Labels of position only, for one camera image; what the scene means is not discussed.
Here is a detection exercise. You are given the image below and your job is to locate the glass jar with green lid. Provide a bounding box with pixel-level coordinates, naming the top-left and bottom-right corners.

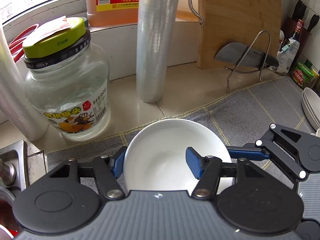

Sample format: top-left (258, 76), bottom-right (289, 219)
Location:
top-left (22, 16), bottom-right (110, 140)

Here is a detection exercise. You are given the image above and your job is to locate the white bowl with pink flowers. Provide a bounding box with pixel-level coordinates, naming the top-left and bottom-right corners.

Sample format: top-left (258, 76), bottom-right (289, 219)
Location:
top-left (123, 119), bottom-right (232, 193)

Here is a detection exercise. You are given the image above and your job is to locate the dark soy sauce bottle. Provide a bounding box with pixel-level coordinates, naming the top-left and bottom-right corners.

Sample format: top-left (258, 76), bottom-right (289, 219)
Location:
top-left (288, 20), bottom-right (304, 59)

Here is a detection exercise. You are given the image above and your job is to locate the white plastic seasoning bag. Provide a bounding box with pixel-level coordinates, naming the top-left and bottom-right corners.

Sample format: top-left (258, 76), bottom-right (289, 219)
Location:
top-left (276, 38), bottom-right (300, 74)

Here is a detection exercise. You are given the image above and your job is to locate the santoku kitchen knife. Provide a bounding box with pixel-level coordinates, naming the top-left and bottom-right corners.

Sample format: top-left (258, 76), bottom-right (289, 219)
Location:
top-left (214, 42), bottom-right (251, 67)

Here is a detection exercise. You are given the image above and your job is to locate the orange cooking oil jug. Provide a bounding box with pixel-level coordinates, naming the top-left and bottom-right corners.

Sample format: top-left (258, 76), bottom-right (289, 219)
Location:
top-left (86, 0), bottom-right (139, 27)

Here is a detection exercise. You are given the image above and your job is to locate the green lid sauce tub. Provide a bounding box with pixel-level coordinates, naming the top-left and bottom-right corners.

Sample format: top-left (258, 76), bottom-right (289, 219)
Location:
top-left (291, 61), bottom-right (319, 89)

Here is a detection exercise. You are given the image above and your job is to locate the bamboo cutting board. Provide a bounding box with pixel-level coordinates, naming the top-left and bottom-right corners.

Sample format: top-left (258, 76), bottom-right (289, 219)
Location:
top-left (197, 0), bottom-right (281, 70)

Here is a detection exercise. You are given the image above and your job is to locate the metal wire rack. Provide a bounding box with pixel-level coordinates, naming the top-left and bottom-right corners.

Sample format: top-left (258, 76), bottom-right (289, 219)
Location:
top-left (226, 30), bottom-right (271, 93)

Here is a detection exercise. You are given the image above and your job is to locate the dark red knife block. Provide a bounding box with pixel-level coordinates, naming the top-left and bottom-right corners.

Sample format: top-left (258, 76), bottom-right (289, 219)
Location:
top-left (281, 0), bottom-right (319, 66)

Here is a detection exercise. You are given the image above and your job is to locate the plastic wrap roll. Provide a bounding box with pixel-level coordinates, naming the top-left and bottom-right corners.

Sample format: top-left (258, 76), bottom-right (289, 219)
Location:
top-left (136, 0), bottom-right (178, 103)

